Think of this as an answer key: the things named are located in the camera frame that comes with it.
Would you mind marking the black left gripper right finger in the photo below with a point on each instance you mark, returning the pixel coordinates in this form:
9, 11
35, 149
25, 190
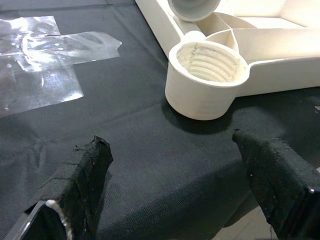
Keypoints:
275, 175

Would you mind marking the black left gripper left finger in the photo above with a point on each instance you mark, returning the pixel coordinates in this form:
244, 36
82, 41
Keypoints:
75, 180

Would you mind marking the black tablecloth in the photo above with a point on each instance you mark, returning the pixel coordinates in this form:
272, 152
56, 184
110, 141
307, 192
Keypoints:
137, 150

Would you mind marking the crumpled clear tape patch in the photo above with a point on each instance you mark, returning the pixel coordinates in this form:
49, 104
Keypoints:
37, 62

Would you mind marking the white plastic table top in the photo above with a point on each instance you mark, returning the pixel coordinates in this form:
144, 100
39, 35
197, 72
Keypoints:
200, 100

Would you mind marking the white threaded table leg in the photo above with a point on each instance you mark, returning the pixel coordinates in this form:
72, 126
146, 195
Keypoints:
192, 10

